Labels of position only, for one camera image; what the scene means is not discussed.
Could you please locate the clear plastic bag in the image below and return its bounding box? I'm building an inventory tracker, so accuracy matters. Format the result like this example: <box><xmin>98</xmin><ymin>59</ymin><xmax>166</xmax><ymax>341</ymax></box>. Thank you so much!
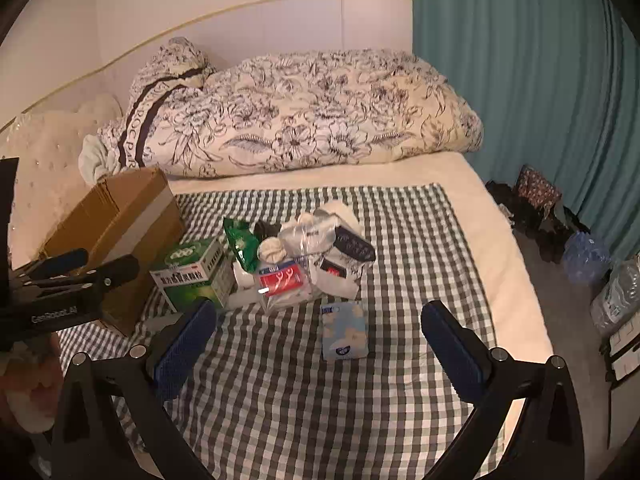
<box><xmin>277</xmin><ymin>220</ymin><xmax>341</xmax><ymax>262</ymax></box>

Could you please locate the cream lace cloth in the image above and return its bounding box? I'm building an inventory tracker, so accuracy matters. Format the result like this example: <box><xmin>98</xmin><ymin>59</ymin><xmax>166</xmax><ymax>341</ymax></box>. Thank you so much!
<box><xmin>257</xmin><ymin>236</ymin><xmax>291</xmax><ymax>265</ymax></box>

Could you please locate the light green towel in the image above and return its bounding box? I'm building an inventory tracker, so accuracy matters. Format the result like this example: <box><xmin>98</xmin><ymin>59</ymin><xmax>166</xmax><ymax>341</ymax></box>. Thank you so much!
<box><xmin>79</xmin><ymin>134</ymin><xmax>123</xmax><ymax>186</ymax></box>

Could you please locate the person's left hand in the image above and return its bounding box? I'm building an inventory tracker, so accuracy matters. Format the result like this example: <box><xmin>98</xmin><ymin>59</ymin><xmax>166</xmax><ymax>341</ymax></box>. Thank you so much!
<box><xmin>0</xmin><ymin>332</ymin><xmax>66</xmax><ymax>433</ymax></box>

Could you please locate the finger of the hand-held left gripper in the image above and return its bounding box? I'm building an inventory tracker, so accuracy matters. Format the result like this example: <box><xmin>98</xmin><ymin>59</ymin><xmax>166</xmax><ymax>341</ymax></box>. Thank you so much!
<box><xmin>74</xmin><ymin>253</ymin><xmax>142</xmax><ymax>292</ymax></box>
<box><xmin>30</xmin><ymin>247</ymin><xmax>92</xmax><ymax>282</ymax></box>

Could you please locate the brown cardboard box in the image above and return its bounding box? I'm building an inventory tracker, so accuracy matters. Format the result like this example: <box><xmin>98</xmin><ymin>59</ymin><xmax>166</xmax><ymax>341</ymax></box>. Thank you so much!
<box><xmin>37</xmin><ymin>167</ymin><xmax>187</xmax><ymax>338</ymax></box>

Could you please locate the cream studded headboard cushion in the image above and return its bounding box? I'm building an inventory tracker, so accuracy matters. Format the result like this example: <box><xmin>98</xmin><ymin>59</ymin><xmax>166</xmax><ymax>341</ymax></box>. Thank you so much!
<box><xmin>0</xmin><ymin>92</ymin><xmax>123</xmax><ymax>268</ymax></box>

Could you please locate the green snack packet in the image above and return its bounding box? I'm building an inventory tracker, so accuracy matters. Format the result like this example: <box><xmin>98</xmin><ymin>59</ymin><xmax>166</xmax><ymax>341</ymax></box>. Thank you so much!
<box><xmin>222</xmin><ymin>217</ymin><xmax>261</xmax><ymax>273</ymax></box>

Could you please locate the clear floss pick jar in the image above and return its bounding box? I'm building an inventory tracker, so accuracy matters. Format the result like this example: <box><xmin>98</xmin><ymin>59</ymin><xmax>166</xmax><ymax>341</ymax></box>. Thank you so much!
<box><xmin>257</xmin><ymin>259</ymin><xmax>321</xmax><ymax>311</ymax></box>

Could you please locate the blue wrapped bottle pack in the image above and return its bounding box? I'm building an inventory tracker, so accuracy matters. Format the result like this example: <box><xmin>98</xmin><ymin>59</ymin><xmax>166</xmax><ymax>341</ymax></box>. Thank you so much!
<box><xmin>560</xmin><ymin>232</ymin><xmax>613</xmax><ymax>286</ymax></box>

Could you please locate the green medicine box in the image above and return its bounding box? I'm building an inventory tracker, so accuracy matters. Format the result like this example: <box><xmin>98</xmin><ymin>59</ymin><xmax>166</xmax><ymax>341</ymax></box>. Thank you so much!
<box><xmin>150</xmin><ymin>236</ymin><xmax>238</xmax><ymax>313</ymax></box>

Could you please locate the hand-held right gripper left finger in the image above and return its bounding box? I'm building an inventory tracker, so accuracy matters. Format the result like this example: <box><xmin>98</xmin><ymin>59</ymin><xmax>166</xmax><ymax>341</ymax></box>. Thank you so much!
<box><xmin>50</xmin><ymin>298</ymin><xmax>218</xmax><ymax>480</ymax></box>

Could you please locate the white cloth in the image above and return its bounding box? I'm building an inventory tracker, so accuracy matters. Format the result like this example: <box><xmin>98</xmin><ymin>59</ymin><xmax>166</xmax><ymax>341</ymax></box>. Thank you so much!
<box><xmin>305</xmin><ymin>255</ymin><xmax>363</xmax><ymax>301</ymax></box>

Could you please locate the floral duvet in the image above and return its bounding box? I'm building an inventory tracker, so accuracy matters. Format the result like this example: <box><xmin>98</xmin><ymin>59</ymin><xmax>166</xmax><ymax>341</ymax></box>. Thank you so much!
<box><xmin>145</xmin><ymin>49</ymin><xmax>485</xmax><ymax>178</ymax></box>

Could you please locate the floral pillow with dark stripe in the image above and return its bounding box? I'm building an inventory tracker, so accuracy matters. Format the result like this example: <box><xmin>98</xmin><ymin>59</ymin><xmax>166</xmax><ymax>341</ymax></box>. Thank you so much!
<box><xmin>97</xmin><ymin>37</ymin><xmax>218</xmax><ymax>176</ymax></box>

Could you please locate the pile of dark clothes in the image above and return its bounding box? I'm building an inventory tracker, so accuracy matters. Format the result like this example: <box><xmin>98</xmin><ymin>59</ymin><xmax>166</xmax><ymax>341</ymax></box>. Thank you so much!
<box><xmin>485</xmin><ymin>180</ymin><xmax>581</xmax><ymax>265</ymax></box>

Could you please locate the clear wrapped bottle pack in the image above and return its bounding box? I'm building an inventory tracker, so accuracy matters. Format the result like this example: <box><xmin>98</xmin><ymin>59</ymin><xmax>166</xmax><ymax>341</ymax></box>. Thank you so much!
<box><xmin>590</xmin><ymin>255</ymin><xmax>640</xmax><ymax>337</ymax></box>

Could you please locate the white cardboard tube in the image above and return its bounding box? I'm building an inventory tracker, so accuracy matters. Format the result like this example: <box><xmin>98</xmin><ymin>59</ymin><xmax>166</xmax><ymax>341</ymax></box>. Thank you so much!
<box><xmin>320</xmin><ymin>200</ymin><xmax>363</xmax><ymax>233</ymax></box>

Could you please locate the blue floral tissue pack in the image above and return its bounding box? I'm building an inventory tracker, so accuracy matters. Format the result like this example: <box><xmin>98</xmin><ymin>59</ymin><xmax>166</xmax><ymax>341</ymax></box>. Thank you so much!
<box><xmin>320</xmin><ymin>302</ymin><xmax>367</xmax><ymax>361</ymax></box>

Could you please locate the black and white box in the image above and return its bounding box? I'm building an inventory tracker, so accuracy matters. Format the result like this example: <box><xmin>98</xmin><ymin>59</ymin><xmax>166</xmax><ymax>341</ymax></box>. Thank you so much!
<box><xmin>604</xmin><ymin>325</ymin><xmax>640</xmax><ymax>383</ymax></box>

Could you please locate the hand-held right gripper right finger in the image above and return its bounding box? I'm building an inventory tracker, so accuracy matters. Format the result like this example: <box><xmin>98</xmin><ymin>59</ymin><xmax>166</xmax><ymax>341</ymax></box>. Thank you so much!
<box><xmin>420</xmin><ymin>300</ymin><xmax>586</xmax><ymax>480</ymax></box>

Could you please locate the teal curtain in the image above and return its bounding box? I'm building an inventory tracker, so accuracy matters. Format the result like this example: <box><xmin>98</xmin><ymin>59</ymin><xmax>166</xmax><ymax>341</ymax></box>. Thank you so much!
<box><xmin>409</xmin><ymin>0</ymin><xmax>640</xmax><ymax>263</ymax></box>

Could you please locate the green checkered cloth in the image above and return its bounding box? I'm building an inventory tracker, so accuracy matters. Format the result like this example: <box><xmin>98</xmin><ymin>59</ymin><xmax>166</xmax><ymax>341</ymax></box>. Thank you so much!
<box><xmin>57</xmin><ymin>183</ymin><xmax>501</xmax><ymax>480</ymax></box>

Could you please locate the floral fabric bag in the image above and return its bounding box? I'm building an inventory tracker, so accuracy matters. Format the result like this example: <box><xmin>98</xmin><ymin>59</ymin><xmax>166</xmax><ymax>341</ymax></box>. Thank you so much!
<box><xmin>515</xmin><ymin>165</ymin><xmax>563</xmax><ymax>212</ymax></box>

